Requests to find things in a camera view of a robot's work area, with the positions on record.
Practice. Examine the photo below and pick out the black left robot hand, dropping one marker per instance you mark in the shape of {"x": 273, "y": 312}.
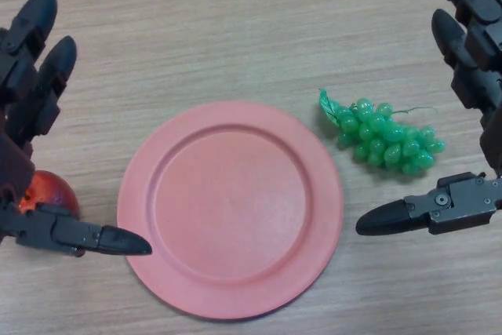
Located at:
{"x": 21, "y": 80}

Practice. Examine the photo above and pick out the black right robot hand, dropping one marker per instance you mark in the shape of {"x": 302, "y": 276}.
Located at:
{"x": 476, "y": 48}

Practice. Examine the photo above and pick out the green grapes bunch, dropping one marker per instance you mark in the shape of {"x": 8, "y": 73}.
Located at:
{"x": 384, "y": 139}

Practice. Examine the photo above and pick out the pink round plate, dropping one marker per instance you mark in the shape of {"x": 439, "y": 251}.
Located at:
{"x": 231, "y": 209}

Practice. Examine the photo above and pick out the red apple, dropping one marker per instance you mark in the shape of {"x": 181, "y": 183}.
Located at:
{"x": 55, "y": 190}

